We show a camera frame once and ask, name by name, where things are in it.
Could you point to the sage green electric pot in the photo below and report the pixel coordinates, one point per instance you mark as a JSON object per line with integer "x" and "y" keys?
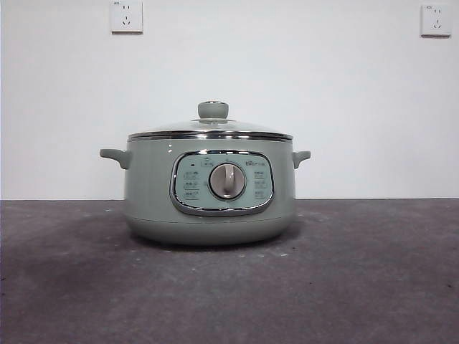
{"x": 150, "y": 200}

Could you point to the white wall socket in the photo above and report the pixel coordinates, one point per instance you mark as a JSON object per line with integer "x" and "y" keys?
{"x": 436, "y": 20}
{"x": 126, "y": 18}

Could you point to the glass lid with green knob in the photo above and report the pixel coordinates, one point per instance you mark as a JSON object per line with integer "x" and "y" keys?
{"x": 213, "y": 109}

